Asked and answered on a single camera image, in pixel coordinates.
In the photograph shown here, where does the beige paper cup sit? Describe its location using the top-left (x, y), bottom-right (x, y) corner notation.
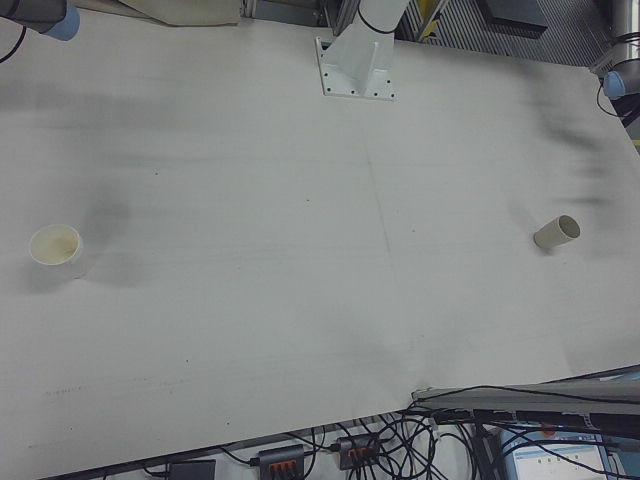
top-left (532, 214), bottom-right (582, 252)

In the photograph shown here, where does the grey USB hub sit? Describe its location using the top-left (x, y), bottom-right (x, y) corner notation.
top-left (336, 433), bottom-right (382, 472)
top-left (256, 443), bottom-right (307, 477)

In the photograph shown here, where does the white paper cup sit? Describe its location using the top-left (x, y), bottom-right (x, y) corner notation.
top-left (28, 224), bottom-right (94, 281)

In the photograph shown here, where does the black power adapter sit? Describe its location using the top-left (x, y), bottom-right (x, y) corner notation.
top-left (166, 459), bottom-right (218, 480)

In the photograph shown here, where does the black box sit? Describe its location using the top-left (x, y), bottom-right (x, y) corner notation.
top-left (478, 0), bottom-right (549, 37)

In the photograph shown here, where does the lit computer screen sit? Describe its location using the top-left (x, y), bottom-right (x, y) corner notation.
top-left (498, 429), bottom-right (640, 480)

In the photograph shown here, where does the white pedestal mount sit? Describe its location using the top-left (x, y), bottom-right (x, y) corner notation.
top-left (314, 0), bottom-right (412, 102)

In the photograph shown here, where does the aluminium rail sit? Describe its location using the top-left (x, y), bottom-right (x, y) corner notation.
top-left (410, 367), bottom-right (640, 416)

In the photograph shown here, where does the long black cable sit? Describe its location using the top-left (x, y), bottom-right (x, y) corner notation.
top-left (418, 383), bottom-right (640, 404)

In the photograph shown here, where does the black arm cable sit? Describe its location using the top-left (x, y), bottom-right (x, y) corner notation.
top-left (596, 84), bottom-right (640, 129)
top-left (0, 24), bottom-right (27, 65)

